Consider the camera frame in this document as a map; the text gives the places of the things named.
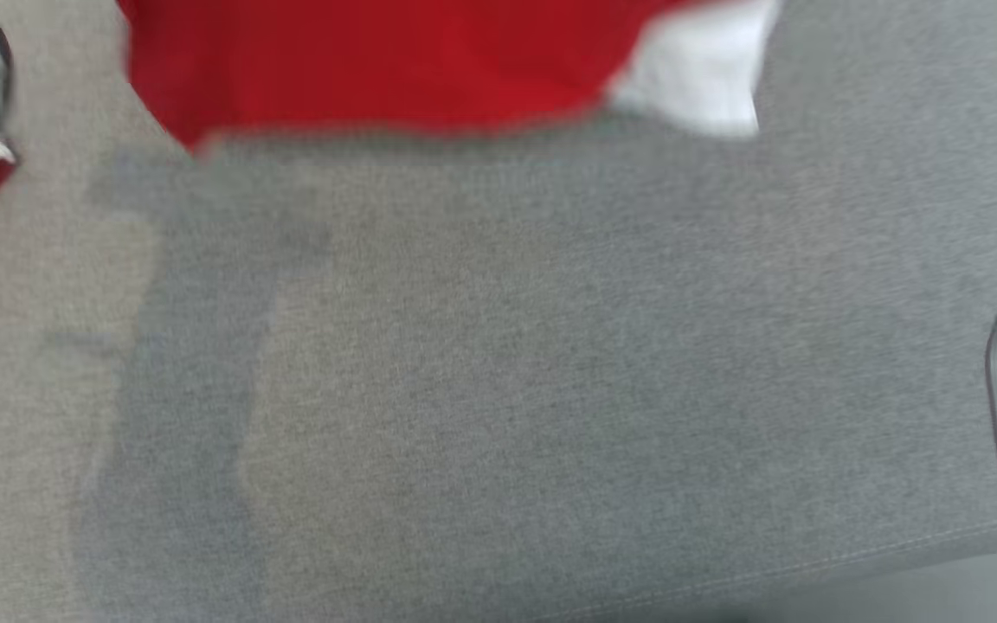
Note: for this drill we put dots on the red shirt with white sleeves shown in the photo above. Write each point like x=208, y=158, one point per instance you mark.
x=395, y=61

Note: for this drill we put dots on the grey fabric sofa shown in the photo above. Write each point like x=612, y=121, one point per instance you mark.
x=498, y=363

